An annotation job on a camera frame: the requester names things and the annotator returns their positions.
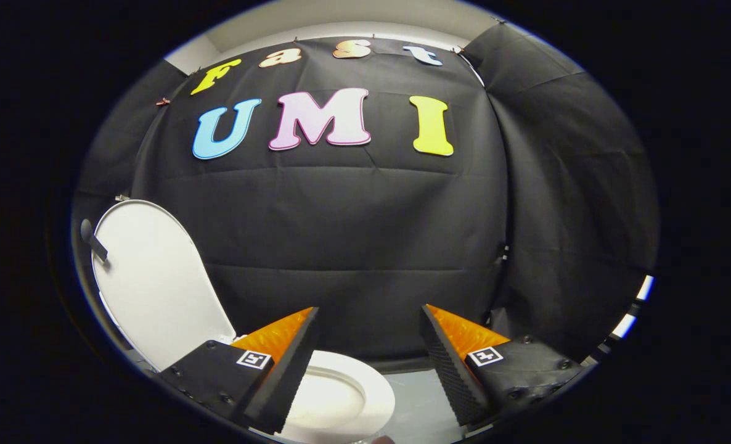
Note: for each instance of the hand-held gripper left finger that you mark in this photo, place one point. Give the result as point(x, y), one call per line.
point(285, 382)

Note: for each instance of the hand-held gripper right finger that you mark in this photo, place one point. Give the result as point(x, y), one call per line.
point(452, 376)

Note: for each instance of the white toilet lid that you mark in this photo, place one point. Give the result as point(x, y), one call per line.
point(156, 283)

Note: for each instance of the black backdrop cloth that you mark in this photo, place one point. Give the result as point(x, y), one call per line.
point(353, 234)

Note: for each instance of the black and white striped panel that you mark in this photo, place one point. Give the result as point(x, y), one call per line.
point(627, 320)

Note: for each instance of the white ceramic toilet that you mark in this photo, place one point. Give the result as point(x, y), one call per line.
point(325, 404)

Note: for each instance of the white toilet seat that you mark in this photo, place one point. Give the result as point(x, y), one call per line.
point(378, 394)

